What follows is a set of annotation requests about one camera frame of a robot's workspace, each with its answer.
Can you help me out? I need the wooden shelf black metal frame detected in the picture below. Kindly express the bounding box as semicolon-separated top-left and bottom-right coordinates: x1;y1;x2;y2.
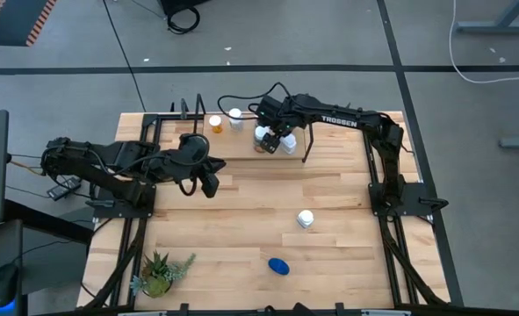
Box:
169;92;316;164

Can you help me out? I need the white floor cable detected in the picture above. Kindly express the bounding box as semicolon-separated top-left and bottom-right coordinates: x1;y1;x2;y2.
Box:
449;0;519;85

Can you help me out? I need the grey desk leg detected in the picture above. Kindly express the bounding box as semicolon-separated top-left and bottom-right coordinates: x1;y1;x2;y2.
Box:
455;0;519;36

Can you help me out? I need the dark mat with hazard stripes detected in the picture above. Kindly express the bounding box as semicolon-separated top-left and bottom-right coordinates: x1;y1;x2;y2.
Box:
0;0;59;48

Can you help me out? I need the coiled black cable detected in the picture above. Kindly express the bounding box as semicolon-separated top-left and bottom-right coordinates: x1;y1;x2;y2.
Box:
166;6;201;36

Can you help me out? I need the dark side desk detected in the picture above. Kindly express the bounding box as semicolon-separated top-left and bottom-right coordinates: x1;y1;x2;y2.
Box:
0;197;96;316

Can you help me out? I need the Tums jar blue lid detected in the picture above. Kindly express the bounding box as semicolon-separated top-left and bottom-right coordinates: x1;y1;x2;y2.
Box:
267;257;291;277

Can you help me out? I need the green succulent plant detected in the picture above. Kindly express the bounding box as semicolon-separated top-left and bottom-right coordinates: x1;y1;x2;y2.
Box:
129;249;198;299

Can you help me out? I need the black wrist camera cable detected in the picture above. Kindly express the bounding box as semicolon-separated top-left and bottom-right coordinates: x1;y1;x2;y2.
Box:
217;82;293;120

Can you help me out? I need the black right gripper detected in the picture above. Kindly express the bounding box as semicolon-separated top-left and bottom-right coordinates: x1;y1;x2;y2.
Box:
261;94;308;155

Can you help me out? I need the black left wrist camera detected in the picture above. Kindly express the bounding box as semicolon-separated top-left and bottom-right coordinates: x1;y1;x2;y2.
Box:
199;172;221;199

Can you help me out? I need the black power adapter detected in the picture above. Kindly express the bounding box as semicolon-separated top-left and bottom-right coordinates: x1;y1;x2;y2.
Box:
46;175;83;202

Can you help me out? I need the white bottle teal label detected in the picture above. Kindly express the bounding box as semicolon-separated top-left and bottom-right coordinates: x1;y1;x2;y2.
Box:
296;209;315;230

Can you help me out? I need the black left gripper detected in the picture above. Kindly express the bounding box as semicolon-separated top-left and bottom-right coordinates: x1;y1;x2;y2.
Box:
172;133;227;185

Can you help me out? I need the white bottle yellow striped label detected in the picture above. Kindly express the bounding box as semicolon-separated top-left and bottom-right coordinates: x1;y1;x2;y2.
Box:
227;107;245;133

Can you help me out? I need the black computer mouse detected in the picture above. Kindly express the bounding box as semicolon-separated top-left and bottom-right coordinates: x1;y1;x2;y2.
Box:
0;262;20;309

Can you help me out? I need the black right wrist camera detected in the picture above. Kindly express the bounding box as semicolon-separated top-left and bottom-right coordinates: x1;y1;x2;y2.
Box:
256;95;283;124

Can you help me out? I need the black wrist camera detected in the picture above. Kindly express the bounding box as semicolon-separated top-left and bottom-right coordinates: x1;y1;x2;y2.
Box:
199;172;221;199
256;95;283;124

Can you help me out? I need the clear bottle peach green label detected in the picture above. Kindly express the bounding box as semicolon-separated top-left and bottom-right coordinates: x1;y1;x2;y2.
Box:
252;125;270;154

